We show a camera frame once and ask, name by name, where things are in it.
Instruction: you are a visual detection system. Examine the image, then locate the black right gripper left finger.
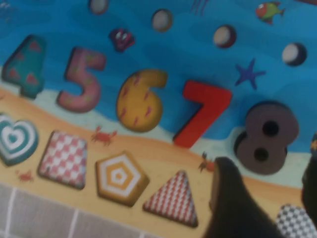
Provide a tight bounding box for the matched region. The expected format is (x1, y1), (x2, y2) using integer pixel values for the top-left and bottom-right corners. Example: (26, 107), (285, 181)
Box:
(202, 156), (282, 238)

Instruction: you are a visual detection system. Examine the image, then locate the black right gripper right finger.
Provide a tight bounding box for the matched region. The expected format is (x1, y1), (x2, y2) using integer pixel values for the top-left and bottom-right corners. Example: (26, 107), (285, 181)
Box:
(301, 148), (317, 211)

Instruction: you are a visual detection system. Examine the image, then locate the brown-grey wooden number eight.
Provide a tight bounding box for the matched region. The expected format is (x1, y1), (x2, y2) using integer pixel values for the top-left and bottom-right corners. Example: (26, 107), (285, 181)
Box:
(234, 100), (300, 177)

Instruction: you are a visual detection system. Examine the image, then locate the colourful wooden puzzle board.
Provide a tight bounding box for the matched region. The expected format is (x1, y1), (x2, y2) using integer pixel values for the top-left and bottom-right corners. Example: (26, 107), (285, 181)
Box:
(0, 0), (317, 238)

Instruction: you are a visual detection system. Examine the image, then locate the red wooden number seven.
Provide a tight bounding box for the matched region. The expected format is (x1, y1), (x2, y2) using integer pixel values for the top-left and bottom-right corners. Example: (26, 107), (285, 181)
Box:
(173, 80), (233, 149)

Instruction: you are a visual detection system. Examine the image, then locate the grey grid tablecloth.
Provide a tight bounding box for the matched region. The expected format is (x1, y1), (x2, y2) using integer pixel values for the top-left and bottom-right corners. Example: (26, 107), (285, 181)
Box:
(0, 182), (204, 238)

